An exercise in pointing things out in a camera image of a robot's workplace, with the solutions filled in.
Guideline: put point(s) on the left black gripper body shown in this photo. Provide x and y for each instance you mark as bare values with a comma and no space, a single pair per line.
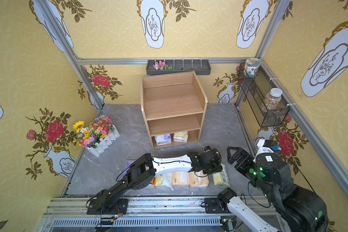
215,167

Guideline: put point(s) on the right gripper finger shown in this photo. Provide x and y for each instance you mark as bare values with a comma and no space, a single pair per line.
233,154
245,150

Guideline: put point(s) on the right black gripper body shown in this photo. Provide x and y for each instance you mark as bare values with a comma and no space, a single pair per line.
239,158

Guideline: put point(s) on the green white tissue pack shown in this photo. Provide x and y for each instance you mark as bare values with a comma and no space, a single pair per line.
221,178

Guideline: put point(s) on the cream tissue pack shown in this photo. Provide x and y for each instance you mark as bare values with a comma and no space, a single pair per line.
198,180

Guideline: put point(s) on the pale yellow tissue pack bottom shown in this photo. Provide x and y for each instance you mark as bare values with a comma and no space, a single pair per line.
181,137

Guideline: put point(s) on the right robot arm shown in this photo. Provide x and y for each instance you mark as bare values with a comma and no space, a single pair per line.
301,208

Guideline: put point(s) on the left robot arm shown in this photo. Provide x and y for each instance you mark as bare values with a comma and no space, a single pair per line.
141,172

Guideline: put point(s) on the white purple tissue pack bottom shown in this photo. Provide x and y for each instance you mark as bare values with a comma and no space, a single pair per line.
162,140

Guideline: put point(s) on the wooden three-tier shelf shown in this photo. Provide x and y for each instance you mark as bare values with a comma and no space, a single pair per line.
173,103

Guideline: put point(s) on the clear jar with filling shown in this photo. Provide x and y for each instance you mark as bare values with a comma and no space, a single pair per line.
272,100

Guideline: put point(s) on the white lidded jar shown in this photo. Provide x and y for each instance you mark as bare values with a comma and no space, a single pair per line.
251,67

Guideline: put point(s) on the small pink flowers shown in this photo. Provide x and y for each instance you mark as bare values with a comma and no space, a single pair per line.
161,65

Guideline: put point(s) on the colourful flower bouquet planter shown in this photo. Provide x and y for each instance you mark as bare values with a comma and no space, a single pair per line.
97,136

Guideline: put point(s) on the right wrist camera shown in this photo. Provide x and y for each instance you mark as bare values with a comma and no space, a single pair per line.
266,146

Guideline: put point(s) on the black wire wall basket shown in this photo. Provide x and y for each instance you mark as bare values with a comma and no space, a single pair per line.
253,91

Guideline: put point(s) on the grey wall hook rack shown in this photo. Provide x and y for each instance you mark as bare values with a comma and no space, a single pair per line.
199,66

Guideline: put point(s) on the metal base rail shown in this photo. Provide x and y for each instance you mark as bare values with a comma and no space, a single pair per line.
138,212

